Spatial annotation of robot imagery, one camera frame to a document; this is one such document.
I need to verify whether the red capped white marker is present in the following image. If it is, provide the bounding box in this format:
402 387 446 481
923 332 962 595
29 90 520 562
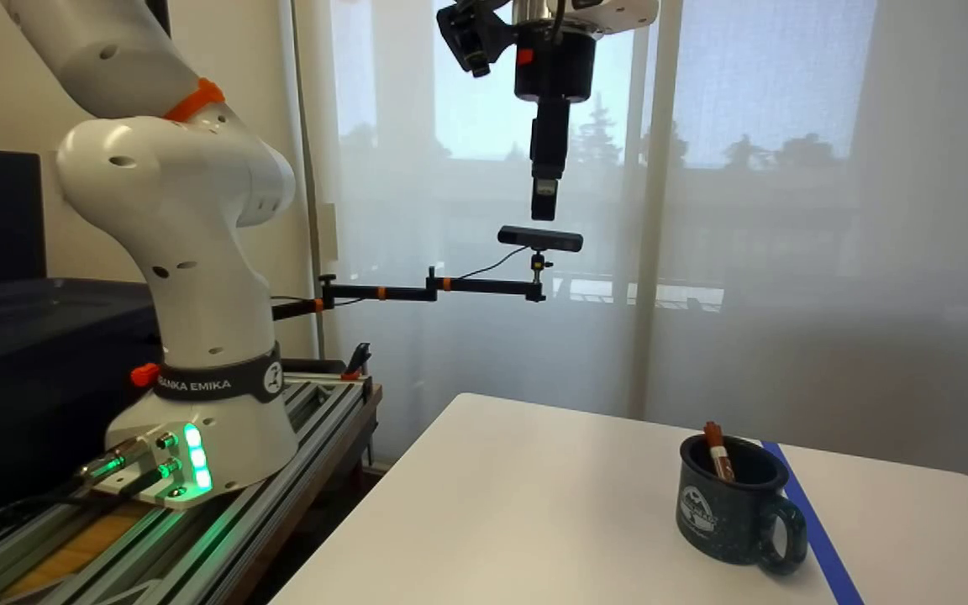
704 421 736 486

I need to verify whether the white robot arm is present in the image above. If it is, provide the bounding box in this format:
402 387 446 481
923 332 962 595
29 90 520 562
0 0 659 507

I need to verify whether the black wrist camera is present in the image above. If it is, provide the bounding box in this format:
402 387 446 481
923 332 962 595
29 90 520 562
436 0 519 77

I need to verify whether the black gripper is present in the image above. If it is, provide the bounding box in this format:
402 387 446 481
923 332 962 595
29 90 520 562
513 26 594 222

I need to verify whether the black cabinet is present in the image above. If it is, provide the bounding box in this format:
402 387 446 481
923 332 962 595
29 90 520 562
0 153 157 507

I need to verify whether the blue tape strip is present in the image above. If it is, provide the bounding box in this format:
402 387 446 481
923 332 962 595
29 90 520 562
762 440 865 605

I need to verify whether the dark blue enamel mug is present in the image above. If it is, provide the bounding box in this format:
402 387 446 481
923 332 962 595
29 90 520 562
676 433 807 574

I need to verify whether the black camera on boom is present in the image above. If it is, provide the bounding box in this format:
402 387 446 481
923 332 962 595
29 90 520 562
499 225 586 254

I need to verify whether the aluminium rail robot base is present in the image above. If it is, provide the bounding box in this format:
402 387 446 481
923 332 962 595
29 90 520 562
0 374 383 605

